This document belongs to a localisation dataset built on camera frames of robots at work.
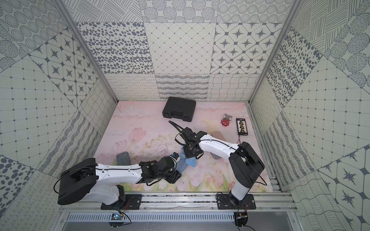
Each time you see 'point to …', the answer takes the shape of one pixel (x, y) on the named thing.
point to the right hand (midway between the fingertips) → (192, 155)
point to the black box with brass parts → (241, 126)
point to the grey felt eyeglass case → (215, 156)
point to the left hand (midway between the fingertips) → (181, 177)
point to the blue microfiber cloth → (191, 161)
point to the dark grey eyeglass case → (123, 159)
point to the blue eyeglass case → (181, 165)
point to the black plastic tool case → (180, 108)
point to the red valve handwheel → (225, 122)
